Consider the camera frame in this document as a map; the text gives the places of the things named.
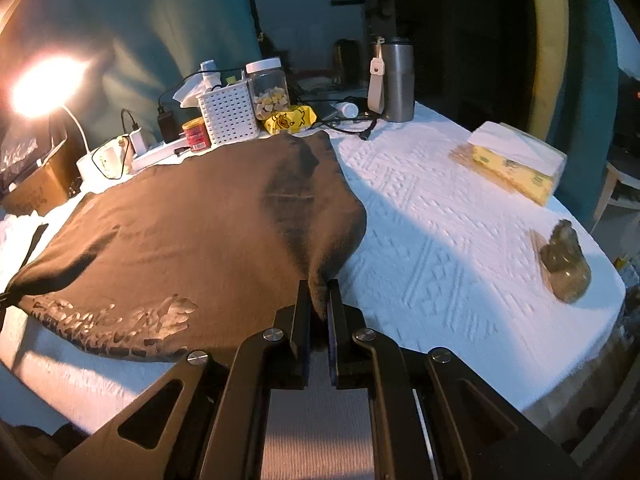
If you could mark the cardboard box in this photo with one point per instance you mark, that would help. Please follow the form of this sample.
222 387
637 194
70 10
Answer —
35 190

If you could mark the steel thermos bottle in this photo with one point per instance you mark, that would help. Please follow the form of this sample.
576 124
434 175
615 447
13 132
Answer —
399 80

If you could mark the crumpled white tissue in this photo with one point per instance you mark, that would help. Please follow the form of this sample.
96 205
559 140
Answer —
192 92

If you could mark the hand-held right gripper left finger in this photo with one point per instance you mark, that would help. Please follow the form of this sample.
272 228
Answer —
300 350

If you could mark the yellow snack packet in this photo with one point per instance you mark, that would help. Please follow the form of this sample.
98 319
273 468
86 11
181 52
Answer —
290 120

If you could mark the wooden stool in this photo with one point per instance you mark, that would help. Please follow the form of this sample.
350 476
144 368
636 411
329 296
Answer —
617 185

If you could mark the white charger plug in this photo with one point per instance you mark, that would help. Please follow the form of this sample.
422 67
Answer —
137 142

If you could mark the pale yellow door frame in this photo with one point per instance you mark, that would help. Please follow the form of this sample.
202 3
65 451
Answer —
547 50

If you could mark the yellow tissue pack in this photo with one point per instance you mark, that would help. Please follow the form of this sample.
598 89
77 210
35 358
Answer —
515 160

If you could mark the red tin can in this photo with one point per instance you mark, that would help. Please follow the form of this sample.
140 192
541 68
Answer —
196 136

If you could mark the white plastic basket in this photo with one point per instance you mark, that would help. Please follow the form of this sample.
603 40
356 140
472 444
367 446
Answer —
227 115

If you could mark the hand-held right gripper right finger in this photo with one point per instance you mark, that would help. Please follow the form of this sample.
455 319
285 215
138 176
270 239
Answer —
333 350

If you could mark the black power adapter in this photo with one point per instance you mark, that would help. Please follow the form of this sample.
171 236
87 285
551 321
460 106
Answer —
168 125

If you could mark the white desk lamp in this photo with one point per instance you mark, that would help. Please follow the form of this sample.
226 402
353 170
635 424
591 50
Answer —
92 167

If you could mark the white mug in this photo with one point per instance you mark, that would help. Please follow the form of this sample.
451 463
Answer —
114 160

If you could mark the brown t-shirt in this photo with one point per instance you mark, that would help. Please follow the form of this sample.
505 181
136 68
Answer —
200 235

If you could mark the teal curtain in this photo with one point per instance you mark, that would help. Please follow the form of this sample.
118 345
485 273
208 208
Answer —
585 85
150 20

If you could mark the glass jar white lid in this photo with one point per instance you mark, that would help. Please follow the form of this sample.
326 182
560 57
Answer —
269 95

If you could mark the clear plastic bag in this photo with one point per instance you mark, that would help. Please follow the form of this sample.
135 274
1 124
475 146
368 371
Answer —
17 149

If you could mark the white power strip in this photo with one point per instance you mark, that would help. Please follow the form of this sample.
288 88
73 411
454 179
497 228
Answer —
160 155

